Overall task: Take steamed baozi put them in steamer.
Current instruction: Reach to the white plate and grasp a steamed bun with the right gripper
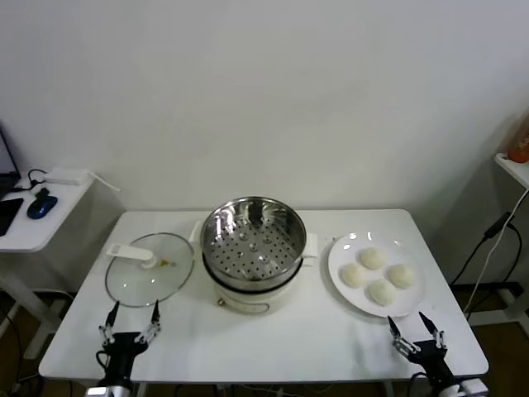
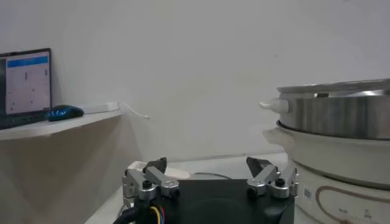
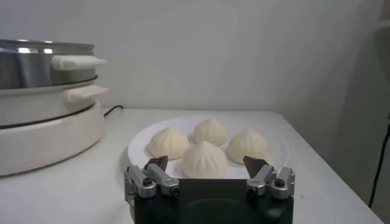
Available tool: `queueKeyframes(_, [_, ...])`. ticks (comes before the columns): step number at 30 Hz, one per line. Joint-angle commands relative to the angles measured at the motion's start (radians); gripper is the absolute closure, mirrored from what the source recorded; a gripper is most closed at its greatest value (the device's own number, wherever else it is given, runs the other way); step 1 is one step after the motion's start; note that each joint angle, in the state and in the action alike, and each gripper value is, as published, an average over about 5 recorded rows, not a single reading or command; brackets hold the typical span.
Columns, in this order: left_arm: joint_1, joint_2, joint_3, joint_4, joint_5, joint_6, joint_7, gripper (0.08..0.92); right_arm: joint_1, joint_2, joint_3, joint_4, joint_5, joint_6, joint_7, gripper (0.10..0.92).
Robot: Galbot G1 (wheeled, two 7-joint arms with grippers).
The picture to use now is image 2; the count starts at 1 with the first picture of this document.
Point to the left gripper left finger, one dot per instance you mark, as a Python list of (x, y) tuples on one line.
[(158, 178)]

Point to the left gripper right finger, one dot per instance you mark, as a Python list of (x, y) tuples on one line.
[(265, 176)]

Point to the stainless steel steamer basket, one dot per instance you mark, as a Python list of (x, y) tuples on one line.
[(338, 115)]

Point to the white electric cooker base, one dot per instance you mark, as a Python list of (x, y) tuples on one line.
[(335, 158)]

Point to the white power adapter box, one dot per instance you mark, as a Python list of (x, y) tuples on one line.
[(97, 108)]

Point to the blue computer mouse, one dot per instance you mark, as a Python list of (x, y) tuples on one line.
[(65, 112)]

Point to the white side table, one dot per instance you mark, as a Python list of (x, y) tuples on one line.
[(45, 128)]

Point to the black laptop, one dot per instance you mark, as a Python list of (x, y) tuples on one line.
[(27, 85)]

